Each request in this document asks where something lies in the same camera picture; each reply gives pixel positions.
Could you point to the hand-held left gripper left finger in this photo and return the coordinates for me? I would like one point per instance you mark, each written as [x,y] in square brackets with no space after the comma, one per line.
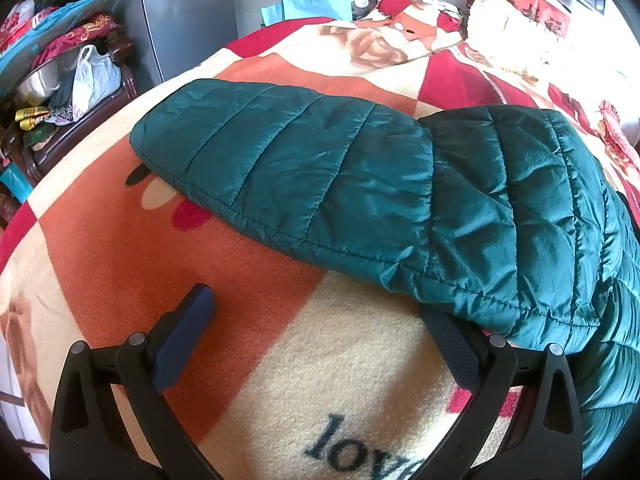
[182,340]

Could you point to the cream fringed pillow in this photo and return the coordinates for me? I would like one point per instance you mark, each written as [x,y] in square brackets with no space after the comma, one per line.
[510,30]

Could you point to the grey refrigerator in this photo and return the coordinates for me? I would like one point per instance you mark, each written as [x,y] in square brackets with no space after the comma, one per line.
[185,10]

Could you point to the red and cream printed blanket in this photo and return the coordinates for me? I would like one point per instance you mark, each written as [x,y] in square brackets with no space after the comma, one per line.
[125,240]

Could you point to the white plastic bag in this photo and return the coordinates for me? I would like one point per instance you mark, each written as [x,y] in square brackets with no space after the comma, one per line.
[95,80]

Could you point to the dark wooden chair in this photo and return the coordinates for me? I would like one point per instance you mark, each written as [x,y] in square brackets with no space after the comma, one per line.
[70,132]

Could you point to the green quilted jacket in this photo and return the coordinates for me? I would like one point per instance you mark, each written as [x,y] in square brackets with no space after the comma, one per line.
[350,185]

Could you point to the red embroidered cloth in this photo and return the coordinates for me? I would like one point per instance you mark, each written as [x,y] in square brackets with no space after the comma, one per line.
[85,32]

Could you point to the metal basin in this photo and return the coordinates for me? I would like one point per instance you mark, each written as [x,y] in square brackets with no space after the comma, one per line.
[42,80]

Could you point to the red wall banner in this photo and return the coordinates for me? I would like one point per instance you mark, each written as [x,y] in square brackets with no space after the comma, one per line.
[547,12]

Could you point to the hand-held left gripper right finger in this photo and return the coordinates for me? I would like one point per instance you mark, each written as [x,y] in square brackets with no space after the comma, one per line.
[452,345]

